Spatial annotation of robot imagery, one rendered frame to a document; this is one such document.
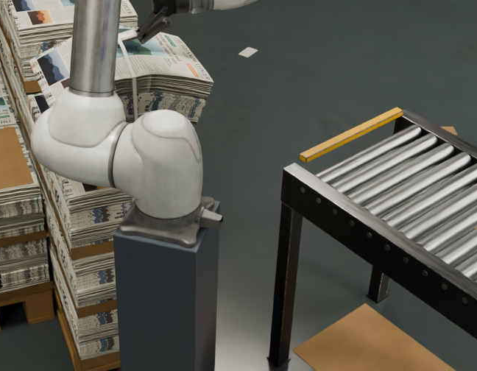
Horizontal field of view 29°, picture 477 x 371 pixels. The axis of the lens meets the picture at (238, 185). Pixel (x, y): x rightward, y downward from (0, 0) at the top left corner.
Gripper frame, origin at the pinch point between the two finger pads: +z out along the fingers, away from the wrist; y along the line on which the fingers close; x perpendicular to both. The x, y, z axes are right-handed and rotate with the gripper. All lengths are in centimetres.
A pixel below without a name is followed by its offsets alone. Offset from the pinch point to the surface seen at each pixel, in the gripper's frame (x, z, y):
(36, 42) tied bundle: 46, 16, 27
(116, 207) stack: -10, 8, 54
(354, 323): -4, -71, 136
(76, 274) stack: -10, 22, 74
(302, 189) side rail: -20, -44, 57
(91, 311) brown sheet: -10, 20, 90
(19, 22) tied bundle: 50, 19, 22
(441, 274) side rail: -67, -63, 57
